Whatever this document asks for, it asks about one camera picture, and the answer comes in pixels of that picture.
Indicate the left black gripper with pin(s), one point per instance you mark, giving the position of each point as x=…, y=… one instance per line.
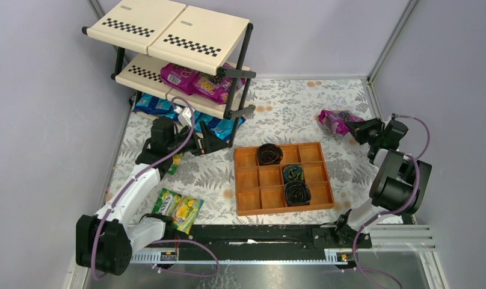
x=203, y=143

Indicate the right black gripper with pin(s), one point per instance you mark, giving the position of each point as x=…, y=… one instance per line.
x=364, y=131

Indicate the purple candy bag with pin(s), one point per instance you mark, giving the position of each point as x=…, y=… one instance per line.
x=335, y=120
x=214, y=88

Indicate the blue candy bag corner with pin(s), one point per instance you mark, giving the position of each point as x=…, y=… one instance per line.
x=203, y=119

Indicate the blue candy bag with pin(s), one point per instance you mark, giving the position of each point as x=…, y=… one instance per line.
x=222, y=128
x=154, y=106

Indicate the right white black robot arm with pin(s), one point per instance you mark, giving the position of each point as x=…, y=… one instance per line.
x=398, y=188

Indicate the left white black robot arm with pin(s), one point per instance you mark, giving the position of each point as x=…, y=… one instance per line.
x=106, y=241

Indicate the blue candy bag on shelf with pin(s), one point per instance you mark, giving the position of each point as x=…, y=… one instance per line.
x=222, y=128

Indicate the green fox's candy bag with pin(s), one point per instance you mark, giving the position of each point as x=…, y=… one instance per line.
x=176, y=160
x=182, y=209

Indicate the purple candy bag on shelf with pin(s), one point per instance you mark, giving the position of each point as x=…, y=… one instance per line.
x=214, y=88

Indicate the cream three-tier shelf rack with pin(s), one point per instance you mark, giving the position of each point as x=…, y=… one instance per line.
x=149, y=35

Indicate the black orange rolled sock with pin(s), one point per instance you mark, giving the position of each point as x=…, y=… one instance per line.
x=269, y=154

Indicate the orange wooden divider tray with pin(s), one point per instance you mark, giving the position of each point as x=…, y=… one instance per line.
x=261, y=189

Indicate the floral patterned tablecloth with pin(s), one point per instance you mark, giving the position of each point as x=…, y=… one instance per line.
x=286, y=112

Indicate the dark green rolled sock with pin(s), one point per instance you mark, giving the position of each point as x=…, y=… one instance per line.
x=293, y=172

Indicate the large black rolled sock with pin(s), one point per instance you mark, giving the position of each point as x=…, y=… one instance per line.
x=297, y=193

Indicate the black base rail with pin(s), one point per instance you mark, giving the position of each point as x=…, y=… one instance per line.
x=259, y=244

